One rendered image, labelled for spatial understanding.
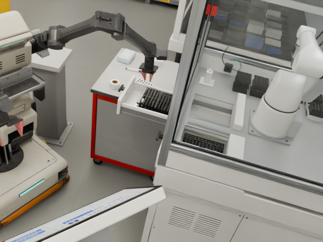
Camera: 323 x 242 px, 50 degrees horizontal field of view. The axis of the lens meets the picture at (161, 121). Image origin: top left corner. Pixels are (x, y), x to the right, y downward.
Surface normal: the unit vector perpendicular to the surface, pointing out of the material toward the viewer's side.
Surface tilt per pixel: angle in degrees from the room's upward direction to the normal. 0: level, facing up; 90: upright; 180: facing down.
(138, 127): 90
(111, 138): 90
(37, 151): 0
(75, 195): 0
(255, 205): 90
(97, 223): 40
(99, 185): 1
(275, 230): 90
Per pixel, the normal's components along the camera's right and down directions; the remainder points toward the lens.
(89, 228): 0.48, -0.19
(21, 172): 0.16, -0.75
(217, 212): -0.25, 0.60
